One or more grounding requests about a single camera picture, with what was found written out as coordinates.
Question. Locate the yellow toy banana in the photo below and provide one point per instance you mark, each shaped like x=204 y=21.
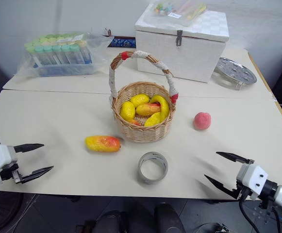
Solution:
x=165 y=106

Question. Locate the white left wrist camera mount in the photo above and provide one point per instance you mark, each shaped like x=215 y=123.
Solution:
x=0 y=155

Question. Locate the white lidded storage box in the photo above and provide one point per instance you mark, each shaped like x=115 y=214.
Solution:
x=179 y=60

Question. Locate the yellow red toy mango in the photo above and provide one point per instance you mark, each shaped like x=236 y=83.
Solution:
x=146 y=109
x=103 y=143

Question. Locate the round metal steamer tray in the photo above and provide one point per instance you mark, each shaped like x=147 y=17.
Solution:
x=237 y=71

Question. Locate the black round fan base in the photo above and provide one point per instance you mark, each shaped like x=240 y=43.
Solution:
x=0 y=211

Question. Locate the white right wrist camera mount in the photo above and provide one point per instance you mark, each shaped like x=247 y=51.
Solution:
x=253 y=177

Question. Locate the pink toy peach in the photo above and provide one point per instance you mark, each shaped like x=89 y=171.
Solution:
x=202 y=121

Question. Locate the clear plastic pen case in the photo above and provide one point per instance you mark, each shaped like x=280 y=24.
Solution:
x=179 y=11

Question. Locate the grey tape roll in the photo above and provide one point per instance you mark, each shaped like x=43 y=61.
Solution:
x=143 y=178

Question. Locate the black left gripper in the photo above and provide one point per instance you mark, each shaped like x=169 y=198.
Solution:
x=18 y=176

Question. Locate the blue rack of capped tubes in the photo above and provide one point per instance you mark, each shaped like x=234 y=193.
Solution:
x=60 y=58

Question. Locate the small orange red toy fruit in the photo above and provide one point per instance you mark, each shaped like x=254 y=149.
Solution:
x=134 y=122

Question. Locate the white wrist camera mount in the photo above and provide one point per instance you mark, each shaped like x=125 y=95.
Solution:
x=253 y=177
x=0 y=155

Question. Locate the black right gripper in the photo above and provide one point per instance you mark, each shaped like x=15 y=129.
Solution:
x=241 y=191

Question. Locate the dark rounded shape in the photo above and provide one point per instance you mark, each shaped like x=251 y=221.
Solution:
x=109 y=222
x=166 y=218

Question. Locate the blue patterned flat box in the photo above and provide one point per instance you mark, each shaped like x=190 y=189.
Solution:
x=122 y=43

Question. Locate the clear plastic bag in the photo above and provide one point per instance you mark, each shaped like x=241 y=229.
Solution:
x=99 y=51

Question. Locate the metal box latch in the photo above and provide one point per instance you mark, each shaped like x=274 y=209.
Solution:
x=178 y=38

